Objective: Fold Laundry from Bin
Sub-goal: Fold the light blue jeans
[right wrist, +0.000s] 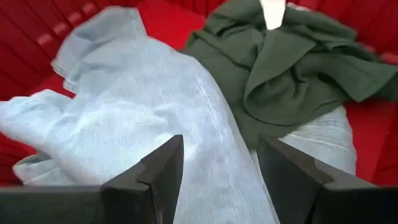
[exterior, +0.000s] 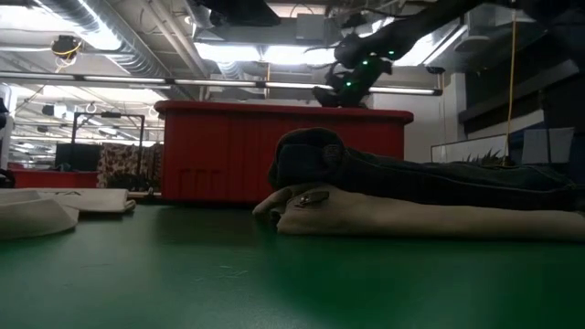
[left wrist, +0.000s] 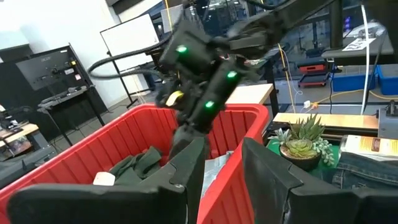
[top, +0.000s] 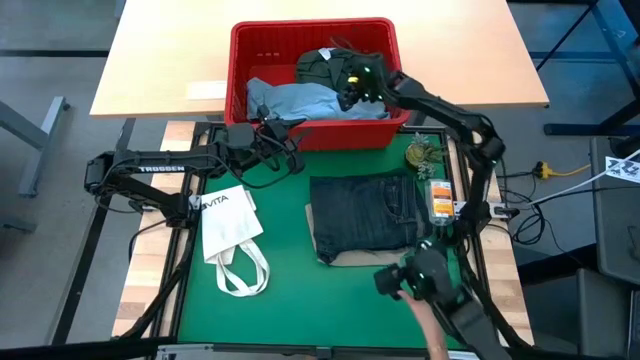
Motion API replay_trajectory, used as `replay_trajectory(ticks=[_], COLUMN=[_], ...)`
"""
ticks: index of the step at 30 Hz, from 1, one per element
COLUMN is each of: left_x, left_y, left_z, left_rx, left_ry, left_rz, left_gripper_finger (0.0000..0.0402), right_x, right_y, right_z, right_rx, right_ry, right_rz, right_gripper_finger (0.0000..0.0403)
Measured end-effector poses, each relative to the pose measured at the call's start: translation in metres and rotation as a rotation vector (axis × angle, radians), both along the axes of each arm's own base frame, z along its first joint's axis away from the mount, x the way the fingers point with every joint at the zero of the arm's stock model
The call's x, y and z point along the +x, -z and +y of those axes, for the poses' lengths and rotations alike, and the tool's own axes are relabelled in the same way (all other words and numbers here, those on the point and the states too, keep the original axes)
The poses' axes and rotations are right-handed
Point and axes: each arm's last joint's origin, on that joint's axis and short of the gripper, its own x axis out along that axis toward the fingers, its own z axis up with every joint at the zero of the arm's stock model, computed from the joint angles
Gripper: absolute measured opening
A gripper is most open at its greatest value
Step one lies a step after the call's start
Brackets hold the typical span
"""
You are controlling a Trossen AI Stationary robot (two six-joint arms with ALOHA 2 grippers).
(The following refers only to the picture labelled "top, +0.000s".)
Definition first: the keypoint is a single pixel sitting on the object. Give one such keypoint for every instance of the beige shorts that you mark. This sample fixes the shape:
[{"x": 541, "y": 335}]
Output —
[{"x": 360, "y": 259}]

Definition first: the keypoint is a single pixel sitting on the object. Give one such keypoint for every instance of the silver metal bracket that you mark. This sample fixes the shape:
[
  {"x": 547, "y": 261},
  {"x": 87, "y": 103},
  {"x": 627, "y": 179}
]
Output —
[{"x": 185, "y": 348}]

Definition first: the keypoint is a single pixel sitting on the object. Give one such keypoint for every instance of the green table mat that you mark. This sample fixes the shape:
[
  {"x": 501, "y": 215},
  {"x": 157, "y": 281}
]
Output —
[{"x": 300, "y": 300}]

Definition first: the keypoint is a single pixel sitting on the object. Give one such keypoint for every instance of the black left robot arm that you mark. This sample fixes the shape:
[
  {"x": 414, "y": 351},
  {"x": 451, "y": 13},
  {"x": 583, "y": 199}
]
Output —
[{"x": 150, "y": 169}]

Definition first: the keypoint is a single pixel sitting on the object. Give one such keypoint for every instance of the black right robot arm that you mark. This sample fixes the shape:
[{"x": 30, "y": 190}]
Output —
[{"x": 450, "y": 110}]

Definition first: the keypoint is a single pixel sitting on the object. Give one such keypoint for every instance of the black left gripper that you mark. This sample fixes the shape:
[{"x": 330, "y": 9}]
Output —
[{"x": 255, "y": 155}]

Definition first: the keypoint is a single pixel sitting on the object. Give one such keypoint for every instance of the dark green garment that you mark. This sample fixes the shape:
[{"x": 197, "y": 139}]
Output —
[{"x": 315, "y": 67}]

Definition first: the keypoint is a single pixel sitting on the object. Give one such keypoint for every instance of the white cloth tote bag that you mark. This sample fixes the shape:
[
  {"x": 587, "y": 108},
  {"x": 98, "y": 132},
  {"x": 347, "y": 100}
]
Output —
[{"x": 227, "y": 225}]

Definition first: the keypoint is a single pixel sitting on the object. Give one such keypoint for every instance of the dark blue jeans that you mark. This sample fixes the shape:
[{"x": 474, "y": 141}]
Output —
[{"x": 365, "y": 215}]

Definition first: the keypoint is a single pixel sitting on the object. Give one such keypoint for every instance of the red plastic laundry bin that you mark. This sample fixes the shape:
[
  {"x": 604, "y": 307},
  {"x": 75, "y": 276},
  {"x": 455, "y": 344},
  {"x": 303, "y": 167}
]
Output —
[{"x": 325, "y": 137}]

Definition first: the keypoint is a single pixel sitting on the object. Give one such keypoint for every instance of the black metal stand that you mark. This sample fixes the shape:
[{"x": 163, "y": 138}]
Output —
[{"x": 575, "y": 129}]

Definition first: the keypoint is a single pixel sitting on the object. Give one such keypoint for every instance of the white label strip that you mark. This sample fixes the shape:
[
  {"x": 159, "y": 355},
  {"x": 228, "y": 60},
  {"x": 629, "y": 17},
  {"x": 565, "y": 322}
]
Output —
[{"x": 205, "y": 90}]

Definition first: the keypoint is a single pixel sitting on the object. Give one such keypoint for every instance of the succulent plant in black pot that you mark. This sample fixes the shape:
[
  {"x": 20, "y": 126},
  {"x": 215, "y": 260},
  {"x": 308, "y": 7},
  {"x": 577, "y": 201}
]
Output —
[{"x": 420, "y": 155}]

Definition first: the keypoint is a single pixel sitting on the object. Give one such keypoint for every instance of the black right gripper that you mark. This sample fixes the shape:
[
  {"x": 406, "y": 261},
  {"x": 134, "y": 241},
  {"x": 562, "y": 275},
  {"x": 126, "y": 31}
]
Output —
[{"x": 372, "y": 80}]

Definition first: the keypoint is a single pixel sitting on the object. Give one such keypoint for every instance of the clear package with orange label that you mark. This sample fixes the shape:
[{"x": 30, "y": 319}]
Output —
[{"x": 441, "y": 200}]

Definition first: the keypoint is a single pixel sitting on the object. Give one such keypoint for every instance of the light blue jeans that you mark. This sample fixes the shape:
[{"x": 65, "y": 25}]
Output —
[{"x": 305, "y": 102}]

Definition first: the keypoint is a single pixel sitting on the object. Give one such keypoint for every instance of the light wooden desk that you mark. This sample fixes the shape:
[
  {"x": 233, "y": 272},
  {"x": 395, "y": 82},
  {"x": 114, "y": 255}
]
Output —
[{"x": 160, "y": 50}]

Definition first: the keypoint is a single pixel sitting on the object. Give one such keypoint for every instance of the white printed paper tag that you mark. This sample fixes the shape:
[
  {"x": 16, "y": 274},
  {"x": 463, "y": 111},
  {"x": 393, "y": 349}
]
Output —
[{"x": 622, "y": 169}]

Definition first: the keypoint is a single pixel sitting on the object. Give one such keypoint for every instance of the grey metal desk leg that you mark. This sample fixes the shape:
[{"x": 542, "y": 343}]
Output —
[{"x": 42, "y": 145}]

